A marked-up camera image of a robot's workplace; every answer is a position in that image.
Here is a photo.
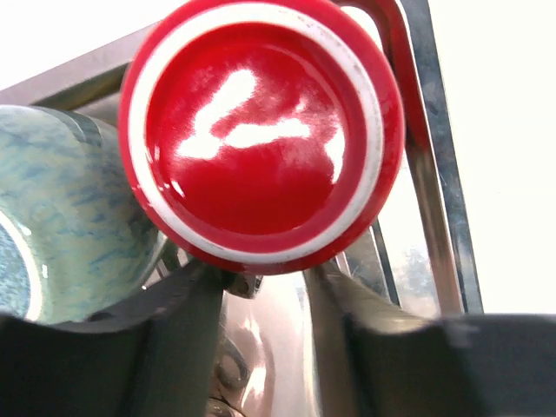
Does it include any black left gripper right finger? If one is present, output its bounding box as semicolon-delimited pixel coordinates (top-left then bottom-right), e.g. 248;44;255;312
304;263;555;416

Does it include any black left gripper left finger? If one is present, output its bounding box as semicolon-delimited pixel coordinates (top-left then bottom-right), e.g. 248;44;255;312
1;261;223;416

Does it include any red mug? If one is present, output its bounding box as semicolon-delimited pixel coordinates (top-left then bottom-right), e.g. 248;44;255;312
118;1;406;275

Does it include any teal green mug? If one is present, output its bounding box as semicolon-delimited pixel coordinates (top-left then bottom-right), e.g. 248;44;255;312
1;105;166;324

